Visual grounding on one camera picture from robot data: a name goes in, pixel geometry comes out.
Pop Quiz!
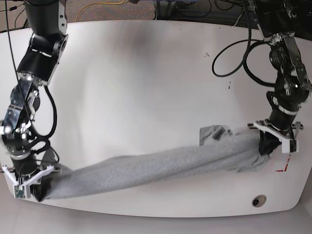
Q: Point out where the right table cable grommet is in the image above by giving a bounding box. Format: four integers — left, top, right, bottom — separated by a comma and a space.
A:
252, 195, 267, 208

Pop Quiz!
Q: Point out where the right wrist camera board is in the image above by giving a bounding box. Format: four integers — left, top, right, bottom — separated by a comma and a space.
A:
14, 186, 25, 198

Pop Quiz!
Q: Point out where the red tape rectangle marking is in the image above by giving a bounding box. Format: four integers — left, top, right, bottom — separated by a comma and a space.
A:
276, 154, 292, 172

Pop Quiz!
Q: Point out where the grey t-shirt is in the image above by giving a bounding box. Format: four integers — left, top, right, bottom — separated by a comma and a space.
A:
38, 125, 271, 201

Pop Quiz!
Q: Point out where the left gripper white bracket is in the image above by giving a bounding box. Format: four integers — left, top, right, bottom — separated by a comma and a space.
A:
247, 119, 304, 156

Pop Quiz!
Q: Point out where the yellow cable on floor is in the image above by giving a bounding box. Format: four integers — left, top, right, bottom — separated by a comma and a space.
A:
76, 1, 125, 22

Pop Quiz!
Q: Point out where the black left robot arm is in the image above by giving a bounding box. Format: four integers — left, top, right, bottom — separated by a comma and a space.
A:
243, 0, 312, 156

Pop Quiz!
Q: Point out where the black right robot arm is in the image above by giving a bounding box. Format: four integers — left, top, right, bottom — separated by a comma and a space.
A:
0, 0, 68, 201

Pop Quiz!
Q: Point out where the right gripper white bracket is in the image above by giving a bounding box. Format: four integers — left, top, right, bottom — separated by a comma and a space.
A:
1, 165, 61, 201

